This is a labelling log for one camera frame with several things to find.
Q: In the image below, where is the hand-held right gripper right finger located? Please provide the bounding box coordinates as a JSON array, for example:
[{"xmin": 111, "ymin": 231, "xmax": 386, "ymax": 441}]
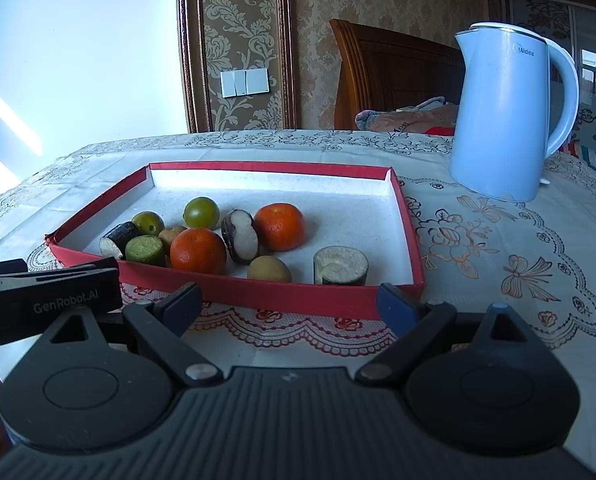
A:
[{"xmin": 355, "ymin": 282, "xmax": 543, "ymax": 387}]

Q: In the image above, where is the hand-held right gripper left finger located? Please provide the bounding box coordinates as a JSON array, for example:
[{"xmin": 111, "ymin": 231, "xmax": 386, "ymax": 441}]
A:
[{"xmin": 40, "ymin": 281, "xmax": 223, "ymax": 387}]

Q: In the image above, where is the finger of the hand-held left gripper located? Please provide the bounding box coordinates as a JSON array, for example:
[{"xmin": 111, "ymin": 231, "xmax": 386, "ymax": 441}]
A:
[{"xmin": 26, "ymin": 257, "xmax": 121, "ymax": 281}]

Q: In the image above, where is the short dark sugarcane piece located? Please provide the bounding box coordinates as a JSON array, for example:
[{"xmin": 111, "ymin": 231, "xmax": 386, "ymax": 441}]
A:
[{"xmin": 99, "ymin": 221, "xmax": 143, "ymax": 261}]

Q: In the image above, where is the orange mandarin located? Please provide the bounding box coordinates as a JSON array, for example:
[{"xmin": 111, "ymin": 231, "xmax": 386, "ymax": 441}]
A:
[
  {"xmin": 253, "ymin": 203, "xmax": 306, "ymax": 252},
  {"xmin": 170, "ymin": 228, "xmax": 227, "ymax": 276}
]

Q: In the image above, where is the green cylindrical cut piece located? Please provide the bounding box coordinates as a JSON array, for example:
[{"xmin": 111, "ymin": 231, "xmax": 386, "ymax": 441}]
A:
[{"xmin": 125, "ymin": 235, "xmax": 167, "ymax": 267}]

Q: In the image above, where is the brown longan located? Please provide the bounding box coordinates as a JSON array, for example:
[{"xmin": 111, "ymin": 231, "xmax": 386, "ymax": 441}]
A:
[
  {"xmin": 158, "ymin": 226, "xmax": 189, "ymax": 253},
  {"xmin": 247, "ymin": 255, "xmax": 293, "ymax": 283}
]

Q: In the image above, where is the green plum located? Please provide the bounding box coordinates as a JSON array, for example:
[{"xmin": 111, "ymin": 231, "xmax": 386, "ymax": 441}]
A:
[
  {"xmin": 183, "ymin": 197, "xmax": 219, "ymax": 230},
  {"xmin": 131, "ymin": 211, "xmax": 166, "ymax": 237}
]

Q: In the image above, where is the red cardboard box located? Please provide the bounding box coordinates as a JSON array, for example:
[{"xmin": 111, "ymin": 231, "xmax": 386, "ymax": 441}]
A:
[{"xmin": 45, "ymin": 161, "xmax": 425, "ymax": 322}]

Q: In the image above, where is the floral lace tablecloth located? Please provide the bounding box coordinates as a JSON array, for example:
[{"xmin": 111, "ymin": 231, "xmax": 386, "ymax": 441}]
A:
[{"xmin": 0, "ymin": 129, "xmax": 596, "ymax": 476}]

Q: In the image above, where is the pink pillow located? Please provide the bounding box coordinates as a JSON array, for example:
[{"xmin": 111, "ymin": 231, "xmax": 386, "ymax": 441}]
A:
[{"xmin": 354, "ymin": 97, "xmax": 457, "ymax": 136}]

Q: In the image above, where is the pale blue electric kettle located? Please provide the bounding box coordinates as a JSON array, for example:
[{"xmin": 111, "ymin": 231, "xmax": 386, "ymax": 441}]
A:
[{"xmin": 449, "ymin": 22, "xmax": 580, "ymax": 203}]

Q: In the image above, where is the striped cloth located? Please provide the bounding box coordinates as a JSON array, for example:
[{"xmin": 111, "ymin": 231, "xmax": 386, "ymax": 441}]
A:
[{"xmin": 560, "ymin": 140, "xmax": 596, "ymax": 183}]

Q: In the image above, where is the sliding door wardrobe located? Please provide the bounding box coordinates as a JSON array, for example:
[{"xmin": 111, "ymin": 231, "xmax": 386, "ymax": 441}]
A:
[{"xmin": 498, "ymin": 0, "xmax": 596, "ymax": 171}]

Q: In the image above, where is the white wall switch panel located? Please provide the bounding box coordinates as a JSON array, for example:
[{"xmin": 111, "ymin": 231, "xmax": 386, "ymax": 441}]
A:
[{"xmin": 220, "ymin": 67, "xmax": 270, "ymax": 97}]

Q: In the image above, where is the wooden wall panel frame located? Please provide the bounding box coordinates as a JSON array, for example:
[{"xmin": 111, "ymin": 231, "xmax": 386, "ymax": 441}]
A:
[{"xmin": 177, "ymin": 0, "xmax": 299, "ymax": 133}]

